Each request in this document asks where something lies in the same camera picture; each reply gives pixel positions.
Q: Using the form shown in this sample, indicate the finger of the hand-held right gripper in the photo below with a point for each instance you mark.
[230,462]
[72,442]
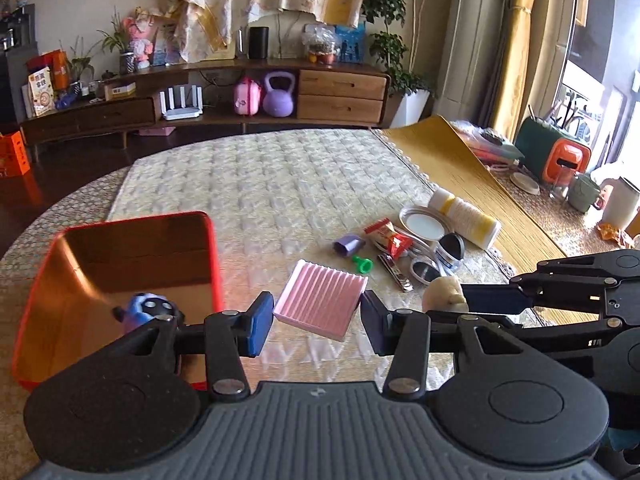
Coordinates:
[495,299]
[575,336]

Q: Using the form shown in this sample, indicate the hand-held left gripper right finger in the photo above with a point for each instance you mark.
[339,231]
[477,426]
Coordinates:
[375,326]

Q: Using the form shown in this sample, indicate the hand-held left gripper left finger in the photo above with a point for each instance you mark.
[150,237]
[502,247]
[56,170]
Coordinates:
[260,324]

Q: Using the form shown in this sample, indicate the cream soft toy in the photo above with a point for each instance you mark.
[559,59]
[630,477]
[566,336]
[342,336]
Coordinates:
[445,292]

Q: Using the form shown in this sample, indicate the pink ribbed soap dish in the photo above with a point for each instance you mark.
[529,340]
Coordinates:
[320,292]

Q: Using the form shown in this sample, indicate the red candy packet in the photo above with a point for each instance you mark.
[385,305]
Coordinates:
[386,236]

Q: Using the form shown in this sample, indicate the white round lid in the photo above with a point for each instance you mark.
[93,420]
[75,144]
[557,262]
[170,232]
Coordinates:
[422,222]

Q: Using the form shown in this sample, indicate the red tin box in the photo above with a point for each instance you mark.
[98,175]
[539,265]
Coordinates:
[100,260]

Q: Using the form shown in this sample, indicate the metal nail clipper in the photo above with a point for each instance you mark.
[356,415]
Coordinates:
[395,272]

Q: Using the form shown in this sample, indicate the black and white sunglasses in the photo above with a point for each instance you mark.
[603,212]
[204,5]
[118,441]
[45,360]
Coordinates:
[450,250]

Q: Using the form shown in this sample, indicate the white and yellow bottle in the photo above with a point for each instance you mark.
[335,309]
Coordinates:
[467,220]

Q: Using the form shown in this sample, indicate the purple plastic cap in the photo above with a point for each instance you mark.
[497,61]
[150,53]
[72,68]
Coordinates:
[347,246]

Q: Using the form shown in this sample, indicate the orange snack wrapper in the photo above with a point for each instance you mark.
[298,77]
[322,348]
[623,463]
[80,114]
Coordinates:
[610,232]

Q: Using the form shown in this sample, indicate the blue round toy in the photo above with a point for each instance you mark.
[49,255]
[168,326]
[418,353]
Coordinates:
[145,307]

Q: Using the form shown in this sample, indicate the white saucer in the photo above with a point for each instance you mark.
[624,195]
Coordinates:
[525,183]

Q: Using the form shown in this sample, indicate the yellow table mat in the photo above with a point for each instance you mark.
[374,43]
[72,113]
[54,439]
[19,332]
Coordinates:
[475,180]

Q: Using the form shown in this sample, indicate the green mug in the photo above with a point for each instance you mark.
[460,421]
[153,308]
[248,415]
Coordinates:
[582,195]

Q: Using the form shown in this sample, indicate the white cup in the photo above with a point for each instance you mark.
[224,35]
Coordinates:
[620,205]

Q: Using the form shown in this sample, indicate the cream quilted mat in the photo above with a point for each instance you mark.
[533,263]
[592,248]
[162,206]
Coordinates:
[275,185]

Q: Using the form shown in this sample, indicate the stack of plastic packets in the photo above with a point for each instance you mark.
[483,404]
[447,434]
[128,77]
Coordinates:
[485,145]

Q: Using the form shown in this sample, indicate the orange dispenser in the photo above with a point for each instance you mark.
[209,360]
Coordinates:
[565,160]

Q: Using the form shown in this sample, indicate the green storage container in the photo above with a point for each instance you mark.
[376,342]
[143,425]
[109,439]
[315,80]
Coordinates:
[532,145]

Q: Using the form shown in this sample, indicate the potted tree in white planter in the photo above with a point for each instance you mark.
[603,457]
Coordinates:
[407,105]

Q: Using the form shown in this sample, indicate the flat pink box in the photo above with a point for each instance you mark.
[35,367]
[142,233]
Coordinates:
[157,131]

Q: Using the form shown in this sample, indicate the pink toy case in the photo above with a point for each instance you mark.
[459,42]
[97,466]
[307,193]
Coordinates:
[247,97]

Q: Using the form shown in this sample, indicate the purple kettlebell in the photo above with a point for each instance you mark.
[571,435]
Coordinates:
[278,97]

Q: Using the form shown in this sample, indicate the white router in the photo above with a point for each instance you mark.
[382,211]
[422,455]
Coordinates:
[181,109]

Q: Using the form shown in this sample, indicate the floral lace tablecloth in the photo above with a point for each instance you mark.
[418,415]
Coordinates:
[50,220]

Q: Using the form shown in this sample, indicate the wooden TV cabinet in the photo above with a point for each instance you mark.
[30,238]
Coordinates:
[340,92]

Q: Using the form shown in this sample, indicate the white and yellow small box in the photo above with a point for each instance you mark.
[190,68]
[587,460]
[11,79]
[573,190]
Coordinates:
[120,91]

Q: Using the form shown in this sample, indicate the black speaker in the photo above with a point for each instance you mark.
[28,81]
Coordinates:
[258,42]

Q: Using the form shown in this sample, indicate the blue printed bag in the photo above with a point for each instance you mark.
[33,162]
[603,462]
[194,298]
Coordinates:
[352,45]

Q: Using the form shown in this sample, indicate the clear bag of fruit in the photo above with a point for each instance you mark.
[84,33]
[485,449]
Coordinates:
[320,45]

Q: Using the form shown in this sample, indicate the orange gift box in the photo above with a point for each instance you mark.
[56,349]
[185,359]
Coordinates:
[12,157]

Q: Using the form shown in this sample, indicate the pink doll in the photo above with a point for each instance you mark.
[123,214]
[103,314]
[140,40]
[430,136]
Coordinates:
[141,40]

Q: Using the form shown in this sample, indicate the small potted plant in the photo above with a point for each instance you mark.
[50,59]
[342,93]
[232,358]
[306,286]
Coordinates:
[120,45]

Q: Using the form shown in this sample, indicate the white and brown food bag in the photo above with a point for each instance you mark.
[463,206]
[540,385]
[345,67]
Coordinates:
[41,92]

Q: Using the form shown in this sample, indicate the orange paper bag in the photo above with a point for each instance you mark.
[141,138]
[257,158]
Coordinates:
[60,72]

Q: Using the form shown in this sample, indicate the dark tall cabinet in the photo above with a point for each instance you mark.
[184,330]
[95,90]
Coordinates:
[17,70]

